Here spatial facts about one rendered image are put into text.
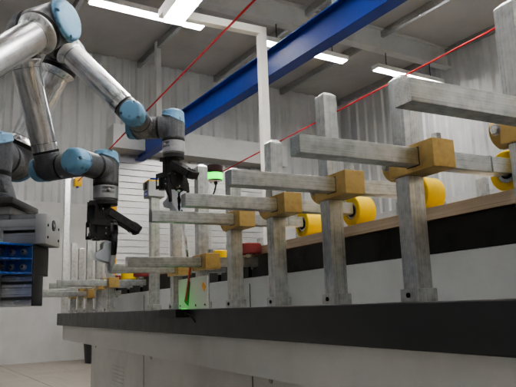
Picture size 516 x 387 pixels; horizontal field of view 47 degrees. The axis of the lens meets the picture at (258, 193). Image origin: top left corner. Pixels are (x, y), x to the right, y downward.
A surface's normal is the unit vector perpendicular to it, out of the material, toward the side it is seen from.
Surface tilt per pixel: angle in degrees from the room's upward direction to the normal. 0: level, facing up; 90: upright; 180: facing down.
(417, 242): 90
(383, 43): 90
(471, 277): 90
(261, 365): 90
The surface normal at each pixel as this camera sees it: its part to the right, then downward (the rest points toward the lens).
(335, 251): 0.46, -0.18
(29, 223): 0.03, -0.18
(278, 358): -0.89, -0.06
